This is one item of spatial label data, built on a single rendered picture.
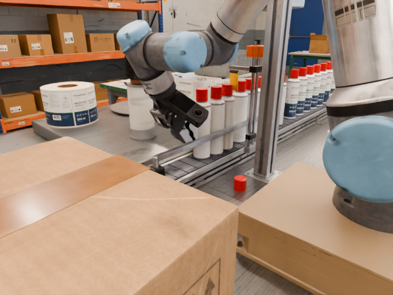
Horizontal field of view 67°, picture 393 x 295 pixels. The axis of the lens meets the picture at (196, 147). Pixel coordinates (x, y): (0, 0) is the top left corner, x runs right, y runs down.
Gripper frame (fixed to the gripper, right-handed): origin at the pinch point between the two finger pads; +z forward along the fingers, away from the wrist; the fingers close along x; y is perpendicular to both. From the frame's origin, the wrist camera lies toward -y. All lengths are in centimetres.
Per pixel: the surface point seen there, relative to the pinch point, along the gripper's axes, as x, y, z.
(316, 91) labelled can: -72, -1, 37
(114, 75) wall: -194, 443, 172
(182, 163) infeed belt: 5.8, 1.8, 2.9
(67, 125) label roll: 11, 57, -2
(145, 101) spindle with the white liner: -6.0, 24.4, -5.8
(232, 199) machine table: 7.4, -15.4, 7.8
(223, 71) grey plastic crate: -142, 120, 90
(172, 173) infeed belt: 11.1, -0.6, -0.2
